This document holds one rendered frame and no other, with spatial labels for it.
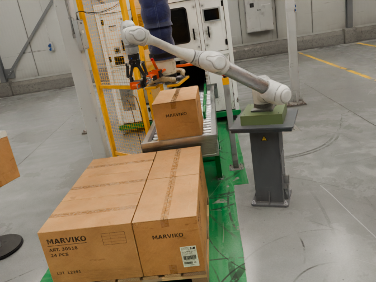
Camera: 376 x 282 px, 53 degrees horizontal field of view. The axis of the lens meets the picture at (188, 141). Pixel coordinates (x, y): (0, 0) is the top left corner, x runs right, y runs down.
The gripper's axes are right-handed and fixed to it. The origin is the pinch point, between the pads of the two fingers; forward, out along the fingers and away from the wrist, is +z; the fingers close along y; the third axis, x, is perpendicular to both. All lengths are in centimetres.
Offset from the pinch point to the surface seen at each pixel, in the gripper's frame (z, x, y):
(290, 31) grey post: 11, -379, -90
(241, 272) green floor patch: 127, 33, -62
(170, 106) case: 36, -72, 7
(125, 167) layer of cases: 73, -23, 38
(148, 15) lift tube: -43, -48, 3
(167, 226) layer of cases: 78, 55, -26
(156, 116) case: 43, -69, 21
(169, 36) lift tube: -25, -56, -8
